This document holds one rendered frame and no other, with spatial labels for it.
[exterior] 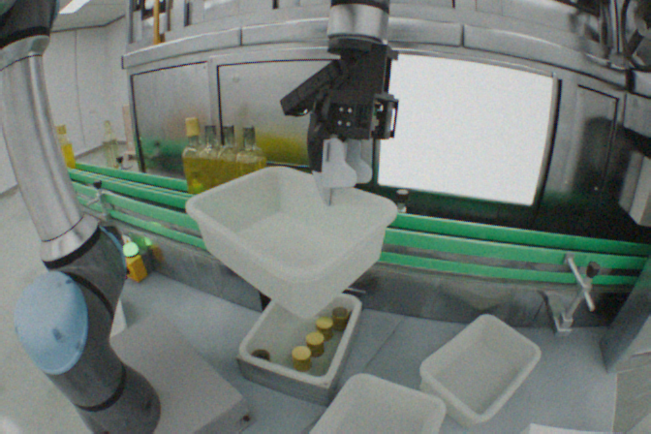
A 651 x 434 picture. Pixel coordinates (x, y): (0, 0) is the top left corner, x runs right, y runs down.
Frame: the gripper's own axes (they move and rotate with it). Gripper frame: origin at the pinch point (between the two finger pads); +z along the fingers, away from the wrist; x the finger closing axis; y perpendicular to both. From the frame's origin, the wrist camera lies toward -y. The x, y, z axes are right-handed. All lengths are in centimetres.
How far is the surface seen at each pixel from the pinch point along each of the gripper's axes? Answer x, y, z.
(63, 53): 3, -652, -108
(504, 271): 29.7, 26.9, 15.6
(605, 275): 39, 56, 13
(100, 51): 96, -683, -113
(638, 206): 56, 67, -3
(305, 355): -1.3, 0.3, 29.8
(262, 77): 20.7, -38.0, -17.4
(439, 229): 31.1, 9.7, 11.3
